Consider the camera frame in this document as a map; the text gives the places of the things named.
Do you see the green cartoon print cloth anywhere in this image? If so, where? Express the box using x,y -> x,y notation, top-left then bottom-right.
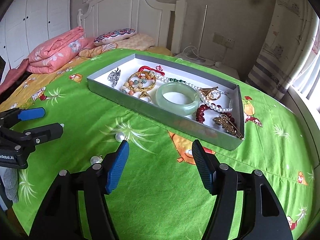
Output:
10,48 -> 316,240

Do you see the white charger cable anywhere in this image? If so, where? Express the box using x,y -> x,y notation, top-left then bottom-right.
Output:
182,45 -> 223,68

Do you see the white wardrobe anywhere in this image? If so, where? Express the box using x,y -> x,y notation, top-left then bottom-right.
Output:
1,0 -> 71,82

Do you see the white pearl earring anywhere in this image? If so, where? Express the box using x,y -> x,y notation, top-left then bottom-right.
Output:
115,132 -> 129,142
90,155 -> 103,165

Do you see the pink folded quilt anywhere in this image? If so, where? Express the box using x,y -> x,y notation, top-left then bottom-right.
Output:
27,27 -> 95,74

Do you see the white wooden headboard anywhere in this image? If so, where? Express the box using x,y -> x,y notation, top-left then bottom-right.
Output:
77,0 -> 187,54

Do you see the embroidered round cushion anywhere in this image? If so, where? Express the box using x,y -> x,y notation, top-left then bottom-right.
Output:
93,28 -> 136,46

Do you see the white bedside table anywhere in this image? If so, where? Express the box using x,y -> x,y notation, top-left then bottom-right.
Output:
175,53 -> 240,80

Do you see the dark red bead bracelet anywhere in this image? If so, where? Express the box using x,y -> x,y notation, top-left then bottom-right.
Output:
195,103 -> 236,126

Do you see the red cord gold bead bracelet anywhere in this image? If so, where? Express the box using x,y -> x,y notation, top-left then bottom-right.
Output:
138,64 -> 166,77

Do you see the silver rhinestone brooch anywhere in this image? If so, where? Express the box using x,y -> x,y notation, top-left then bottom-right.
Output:
107,68 -> 121,88

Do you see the grey gloved left hand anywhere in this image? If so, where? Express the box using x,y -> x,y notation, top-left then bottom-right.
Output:
1,167 -> 18,203

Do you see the white pearl necklace green pendant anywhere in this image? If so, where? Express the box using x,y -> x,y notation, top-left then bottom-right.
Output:
155,74 -> 233,113

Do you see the pastel stone bead bracelet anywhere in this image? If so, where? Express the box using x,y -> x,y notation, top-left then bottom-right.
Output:
121,70 -> 156,96

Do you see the pale green jade bangle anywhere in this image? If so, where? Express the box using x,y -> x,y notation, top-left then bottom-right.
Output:
155,83 -> 200,116

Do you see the wall power socket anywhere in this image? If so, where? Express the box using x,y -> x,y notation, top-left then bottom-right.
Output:
213,33 -> 235,49

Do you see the white slim desk lamp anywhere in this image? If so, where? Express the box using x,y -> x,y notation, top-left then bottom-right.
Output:
187,4 -> 208,63

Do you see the grey white jewelry tray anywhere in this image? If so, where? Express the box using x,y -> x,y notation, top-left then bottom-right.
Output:
87,54 -> 245,151

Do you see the gold bangle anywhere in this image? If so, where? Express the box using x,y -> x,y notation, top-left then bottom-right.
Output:
124,70 -> 157,93

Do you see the white patterned curtain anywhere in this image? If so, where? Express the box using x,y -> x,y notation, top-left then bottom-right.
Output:
246,0 -> 319,100

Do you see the yellow floral bed sheet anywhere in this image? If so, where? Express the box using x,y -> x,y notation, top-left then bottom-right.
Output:
0,45 -> 173,113

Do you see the gold leaf hair clip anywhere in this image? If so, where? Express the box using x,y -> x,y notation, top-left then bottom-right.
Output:
213,114 -> 245,140

